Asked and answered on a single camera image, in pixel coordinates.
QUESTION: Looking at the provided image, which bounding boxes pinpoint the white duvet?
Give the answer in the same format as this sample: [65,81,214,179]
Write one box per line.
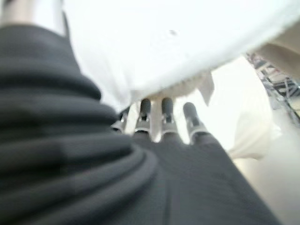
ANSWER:
[53,0,300,111]

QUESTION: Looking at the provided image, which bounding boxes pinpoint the grey patterned rug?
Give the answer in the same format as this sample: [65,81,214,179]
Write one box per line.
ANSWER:
[246,52,300,132]

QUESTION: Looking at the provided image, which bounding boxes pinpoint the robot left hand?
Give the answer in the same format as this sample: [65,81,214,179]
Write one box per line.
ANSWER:
[0,24,282,225]

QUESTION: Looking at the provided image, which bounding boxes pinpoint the white fringed blanket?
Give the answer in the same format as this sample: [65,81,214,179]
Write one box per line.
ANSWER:
[131,70,215,107]

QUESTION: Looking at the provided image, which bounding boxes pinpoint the beige bed cover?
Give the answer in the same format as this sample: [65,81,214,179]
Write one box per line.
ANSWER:
[206,23,300,160]

